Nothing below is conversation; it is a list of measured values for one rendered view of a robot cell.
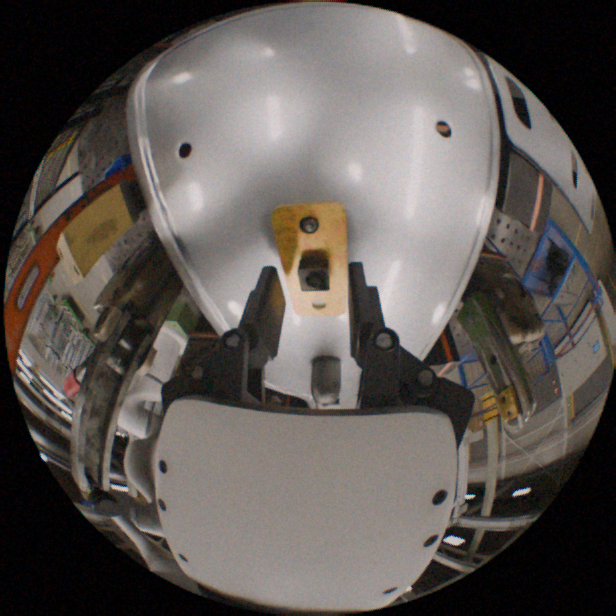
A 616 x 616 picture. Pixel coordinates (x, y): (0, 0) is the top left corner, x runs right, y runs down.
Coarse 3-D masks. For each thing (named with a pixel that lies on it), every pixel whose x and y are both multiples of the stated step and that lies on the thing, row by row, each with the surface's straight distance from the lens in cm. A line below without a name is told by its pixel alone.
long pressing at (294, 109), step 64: (192, 64) 14; (256, 64) 12; (320, 64) 11; (384, 64) 11; (448, 64) 14; (128, 128) 16; (192, 128) 12; (256, 128) 10; (320, 128) 10; (384, 128) 10; (192, 192) 12; (256, 192) 11; (320, 192) 10; (384, 192) 11; (448, 192) 12; (192, 256) 15; (256, 256) 13; (384, 256) 12; (448, 256) 14; (320, 320) 16; (448, 320) 20
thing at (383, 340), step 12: (372, 336) 8; (384, 336) 8; (396, 336) 8; (372, 348) 7; (384, 348) 8; (396, 348) 7; (372, 360) 7; (384, 360) 7; (396, 360) 7; (372, 372) 7; (384, 372) 7; (396, 372) 7; (360, 384) 9; (372, 384) 7; (384, 384) 7; (396, 384) 7; (360, 396) 9; (372, 396) 7; (384, 396) 7; (396, 396) 7
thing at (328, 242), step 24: (288, 216) 11; (312, 216) 10; (336, 216) 10; (288, 240) 11; (312, 240) 11; (336, 240) 11; (288, 264) 12; (312, 264) 11; (336, 264) 12; (288, 288) 13; (312, 288) 12; (336, 288) 13; (312, 312) 15; (336, 312) 15
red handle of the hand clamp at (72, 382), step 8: (120, 336) 16; (128, 336) 17; (120, 344) 16; (128, 344) 17; (112, 352) 17; (120, 352) 17; (128, 352) 17; (88, 360) 21; (112, 360) 18; (80, 368) 23; (72, 376) 24; (80, 376) 23; (64, 384) 28; (72, 384) 25; (80, 384) 24; (72, 392) 27
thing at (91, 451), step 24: (144, 336) 17; (96, 360) 16; (120, 360) 19; (96, 384) 16; (120, 384) 17; (96, 408) 18; (120, 408) 17; (72, 432) 19; (96, 432) 19; (72, 456) 20; (96, 456) 20; (96, 480) 22; (96, 504) 19
